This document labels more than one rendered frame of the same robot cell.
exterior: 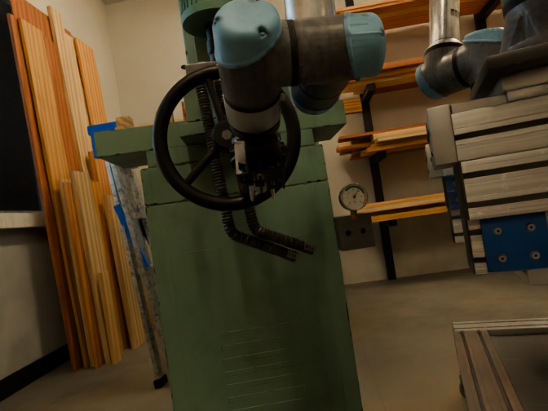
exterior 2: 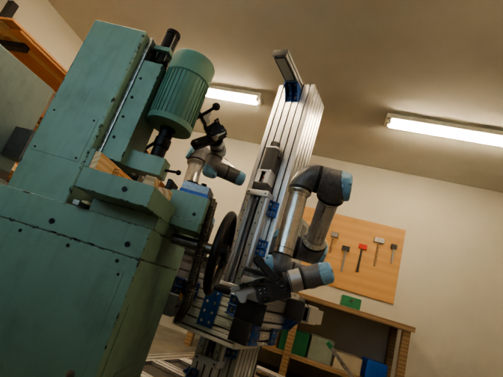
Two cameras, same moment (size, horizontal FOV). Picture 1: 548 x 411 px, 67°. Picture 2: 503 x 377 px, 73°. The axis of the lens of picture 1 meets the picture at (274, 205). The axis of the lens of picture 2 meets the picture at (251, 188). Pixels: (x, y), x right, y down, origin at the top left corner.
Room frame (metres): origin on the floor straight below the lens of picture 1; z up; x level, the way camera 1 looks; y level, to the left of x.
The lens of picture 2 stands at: (0.58, 1.21, 0.72)
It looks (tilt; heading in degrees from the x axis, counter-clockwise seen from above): 16 degrees up; 280
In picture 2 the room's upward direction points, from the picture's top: 17 degrees clockwise
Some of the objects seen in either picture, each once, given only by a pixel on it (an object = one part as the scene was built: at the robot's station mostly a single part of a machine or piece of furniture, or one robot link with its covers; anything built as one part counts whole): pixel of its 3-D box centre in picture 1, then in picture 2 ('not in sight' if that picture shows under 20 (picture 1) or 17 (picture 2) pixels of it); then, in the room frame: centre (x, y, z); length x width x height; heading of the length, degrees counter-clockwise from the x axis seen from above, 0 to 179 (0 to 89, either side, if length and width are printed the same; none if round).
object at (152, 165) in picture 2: not in sight; (147, 167); (1.17, 0.09, 1.03); 0.14 x 0.07 x 0.09; 3
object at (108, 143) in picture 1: (223, 132); (162, 215); (1.04, 0.10, 0.87); 0.61 x 0.30 x 0.06; 93
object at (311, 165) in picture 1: (238, 184); (90, 229); (1.27, 0.10, 0.76); 0.57 x 0.45 x 0.09; 3
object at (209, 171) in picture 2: not in sight; (215, 167); (1.06, -0.35, 1.24); 0.11 x 0.08 x 0.11; 32
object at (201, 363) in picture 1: (257, 315); (37, 350); (1.27, 0.10, 0.36); 0.58 x 0.45 x 0.71; 3
